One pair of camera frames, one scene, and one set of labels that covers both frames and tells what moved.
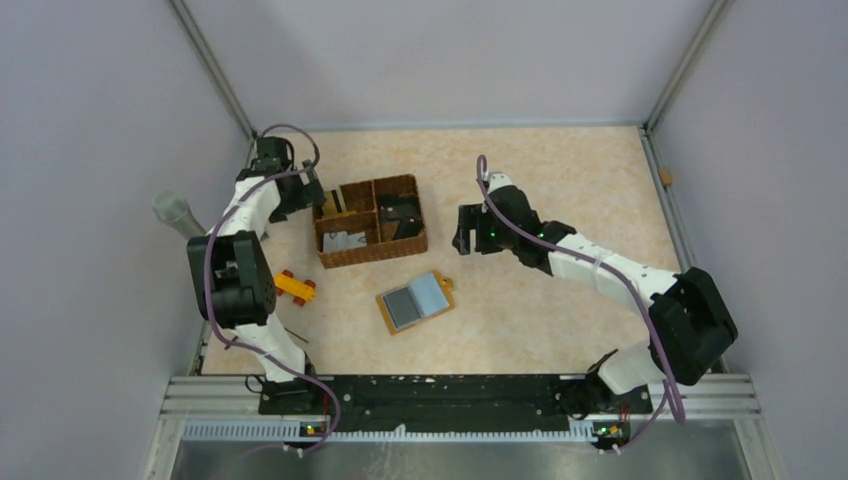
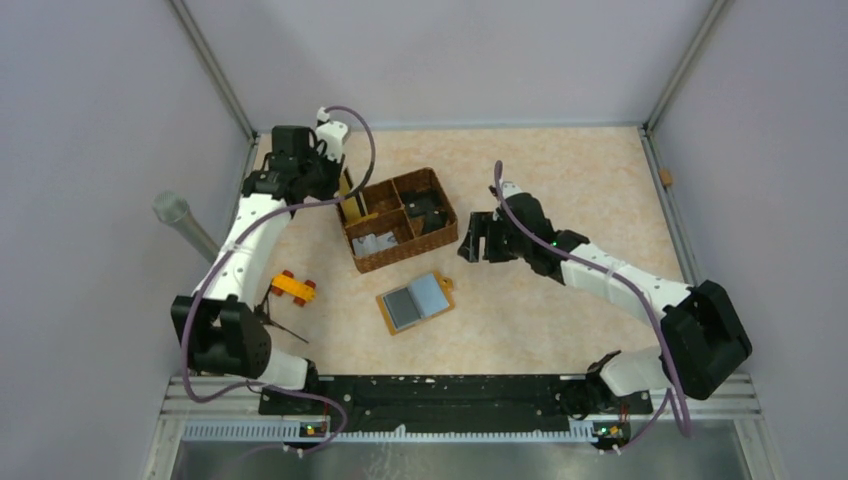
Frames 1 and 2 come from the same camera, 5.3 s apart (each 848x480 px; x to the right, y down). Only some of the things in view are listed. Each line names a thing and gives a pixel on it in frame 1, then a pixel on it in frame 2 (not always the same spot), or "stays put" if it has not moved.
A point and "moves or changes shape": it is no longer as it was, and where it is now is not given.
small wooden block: (666, 176) stays put
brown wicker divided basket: (362, 203) moves or changes shape
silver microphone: (174, 210) stays put
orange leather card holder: (425, 296) stays put
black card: (407, 212) -> (432, 216)
